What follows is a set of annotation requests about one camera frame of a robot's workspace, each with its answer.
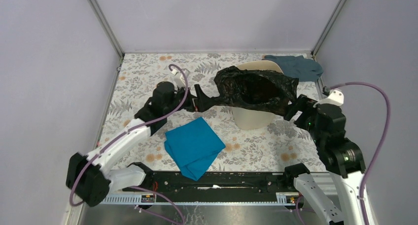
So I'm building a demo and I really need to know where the black trash bag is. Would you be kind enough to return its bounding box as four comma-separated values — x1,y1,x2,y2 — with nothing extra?
211,66,299,116

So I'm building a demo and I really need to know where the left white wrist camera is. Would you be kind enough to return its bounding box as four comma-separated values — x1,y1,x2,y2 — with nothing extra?
171,68,190,88

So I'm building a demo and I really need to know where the bright blue folded cloth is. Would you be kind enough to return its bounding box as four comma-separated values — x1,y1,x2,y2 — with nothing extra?
164,117,225,181

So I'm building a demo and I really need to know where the dark teal crumpled cloth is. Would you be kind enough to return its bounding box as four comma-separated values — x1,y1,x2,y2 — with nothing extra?
262,55,323,82

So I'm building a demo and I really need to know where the beige plastic trash bin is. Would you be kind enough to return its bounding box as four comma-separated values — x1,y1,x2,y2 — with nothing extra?
232,60,283,130

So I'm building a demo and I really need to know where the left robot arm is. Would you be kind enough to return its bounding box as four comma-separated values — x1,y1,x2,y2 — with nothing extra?
66,81,217,207

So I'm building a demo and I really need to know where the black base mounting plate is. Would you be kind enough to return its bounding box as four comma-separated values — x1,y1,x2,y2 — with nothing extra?
138,171,299,199

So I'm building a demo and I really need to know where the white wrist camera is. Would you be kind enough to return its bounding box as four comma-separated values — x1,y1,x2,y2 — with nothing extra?
171,68,190,88
313,87,345,108

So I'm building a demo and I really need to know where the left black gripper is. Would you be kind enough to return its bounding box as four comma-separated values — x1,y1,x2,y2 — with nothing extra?
164,83,216,115

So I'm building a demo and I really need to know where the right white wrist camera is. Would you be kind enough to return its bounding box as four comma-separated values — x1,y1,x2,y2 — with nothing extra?
313,87,345,108

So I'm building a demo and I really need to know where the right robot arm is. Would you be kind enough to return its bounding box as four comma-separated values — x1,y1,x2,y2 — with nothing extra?
282,95,376,225

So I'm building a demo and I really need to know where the white slotted cable duct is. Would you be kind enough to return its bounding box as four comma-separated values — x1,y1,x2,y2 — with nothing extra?
100,192,298,208

